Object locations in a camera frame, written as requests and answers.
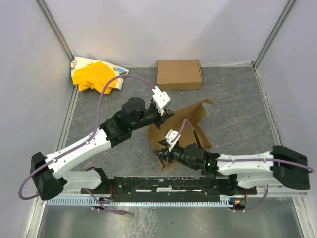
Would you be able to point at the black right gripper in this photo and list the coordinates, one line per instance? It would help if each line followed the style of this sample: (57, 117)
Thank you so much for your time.
(166, 152)

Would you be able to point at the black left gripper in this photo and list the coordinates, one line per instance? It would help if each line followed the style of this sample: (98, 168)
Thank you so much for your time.
(160, 117)

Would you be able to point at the brown cardboard box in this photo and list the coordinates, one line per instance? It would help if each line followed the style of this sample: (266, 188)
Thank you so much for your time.
(185, 125)
(179, 75)

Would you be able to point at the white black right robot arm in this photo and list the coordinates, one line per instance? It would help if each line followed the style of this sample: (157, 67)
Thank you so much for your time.
(281, 165)

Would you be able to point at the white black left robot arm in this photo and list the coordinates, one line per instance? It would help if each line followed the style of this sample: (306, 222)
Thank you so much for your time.
(52, 174)

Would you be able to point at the folded brown cardboard box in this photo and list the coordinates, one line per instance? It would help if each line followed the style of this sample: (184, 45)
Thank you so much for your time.
(179, 75)

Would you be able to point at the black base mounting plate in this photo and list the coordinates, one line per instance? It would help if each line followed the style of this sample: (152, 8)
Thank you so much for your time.
(168, 189)

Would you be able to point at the yellow cloth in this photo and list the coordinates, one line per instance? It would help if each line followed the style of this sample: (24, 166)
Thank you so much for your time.
(94, 76)

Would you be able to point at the white patterned cloth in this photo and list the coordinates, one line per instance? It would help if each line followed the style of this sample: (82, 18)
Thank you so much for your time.
(81, 62)

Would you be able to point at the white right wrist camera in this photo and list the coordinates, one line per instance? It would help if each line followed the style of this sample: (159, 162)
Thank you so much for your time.
(171, 138)

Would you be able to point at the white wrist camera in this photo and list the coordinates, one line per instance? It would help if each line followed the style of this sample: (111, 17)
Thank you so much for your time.
(171, 138)
(161, 99)

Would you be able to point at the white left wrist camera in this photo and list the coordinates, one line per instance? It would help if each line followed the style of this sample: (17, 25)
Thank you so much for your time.
(161, 99)

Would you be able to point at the light blue slotted cable duct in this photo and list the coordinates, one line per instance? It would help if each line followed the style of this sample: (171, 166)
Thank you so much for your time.
(89, 201)

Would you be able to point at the left aluminium frame post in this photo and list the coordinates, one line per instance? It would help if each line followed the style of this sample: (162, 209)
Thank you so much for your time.
(46, 12)

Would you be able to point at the aluminium frame post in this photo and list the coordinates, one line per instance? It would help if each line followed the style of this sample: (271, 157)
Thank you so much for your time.
(46, 12)
(274, 32)

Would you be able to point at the left aluminium floor rail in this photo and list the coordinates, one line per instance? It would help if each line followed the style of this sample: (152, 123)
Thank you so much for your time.
(38, 207)

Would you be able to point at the aluminium floor rail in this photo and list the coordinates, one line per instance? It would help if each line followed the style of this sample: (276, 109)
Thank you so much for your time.
(298, 203)
(38, 207)

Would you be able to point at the right aluminium floor rail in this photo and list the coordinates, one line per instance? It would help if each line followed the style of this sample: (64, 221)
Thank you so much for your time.
(298, 203)

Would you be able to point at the right aluminium frame post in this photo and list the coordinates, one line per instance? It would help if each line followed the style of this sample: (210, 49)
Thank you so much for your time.
(274, 32)

